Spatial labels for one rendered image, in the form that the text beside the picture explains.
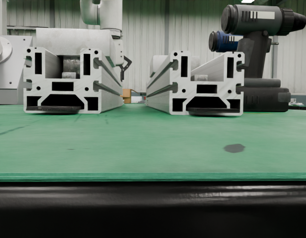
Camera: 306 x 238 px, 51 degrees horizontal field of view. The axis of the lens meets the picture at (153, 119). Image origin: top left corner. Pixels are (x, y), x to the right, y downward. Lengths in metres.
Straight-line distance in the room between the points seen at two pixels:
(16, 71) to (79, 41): 0.83
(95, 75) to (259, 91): 0.36
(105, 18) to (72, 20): 11.44
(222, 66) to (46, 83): 0.24
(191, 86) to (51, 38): 0.22
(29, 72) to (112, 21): 0.85
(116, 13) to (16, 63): 0.43
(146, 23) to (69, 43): 12.02
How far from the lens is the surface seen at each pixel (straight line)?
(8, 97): 1.27
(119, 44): 1.27
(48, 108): 0.38
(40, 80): 0.44
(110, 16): 1.28
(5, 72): 1.33
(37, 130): 0.19
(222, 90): 0.44
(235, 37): 0.93
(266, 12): 0.71
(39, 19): 12.95
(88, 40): 0.51
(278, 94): 0.69
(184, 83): 0.43
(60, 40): 0.52
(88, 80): 0.43
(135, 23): 12.50
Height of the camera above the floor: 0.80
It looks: 3 degrees down
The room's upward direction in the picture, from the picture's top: 1 degrees clockwise
